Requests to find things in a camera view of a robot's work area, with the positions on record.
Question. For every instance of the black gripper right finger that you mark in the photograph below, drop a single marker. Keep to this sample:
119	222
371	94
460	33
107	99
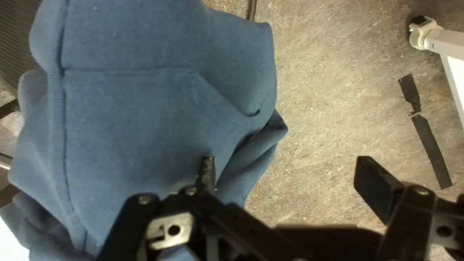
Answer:
377	189

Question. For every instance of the blue hoodie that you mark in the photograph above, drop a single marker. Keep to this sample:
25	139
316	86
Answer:
145	120

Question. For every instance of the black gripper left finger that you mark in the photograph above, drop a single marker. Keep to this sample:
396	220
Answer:
206	173

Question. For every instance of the long black floor tape strip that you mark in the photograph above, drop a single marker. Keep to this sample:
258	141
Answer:
432	149

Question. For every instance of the short black floor tape strip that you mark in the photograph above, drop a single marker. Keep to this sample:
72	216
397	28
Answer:
410	91

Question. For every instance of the white table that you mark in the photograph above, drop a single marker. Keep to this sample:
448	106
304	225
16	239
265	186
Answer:
436	39

